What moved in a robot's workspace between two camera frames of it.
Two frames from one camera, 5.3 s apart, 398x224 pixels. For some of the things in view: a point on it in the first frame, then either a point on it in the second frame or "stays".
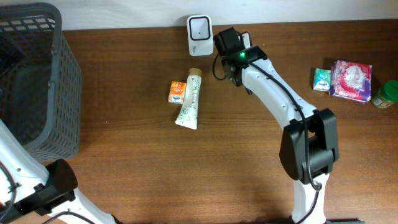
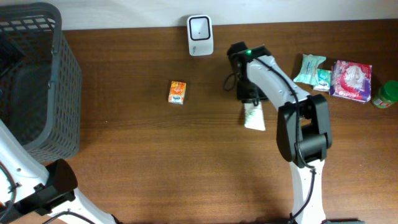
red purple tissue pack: (351, 81) stays
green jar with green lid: (386, 95) stays
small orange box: (177, 92) stays
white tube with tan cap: (188, 115) -> (253, 116)
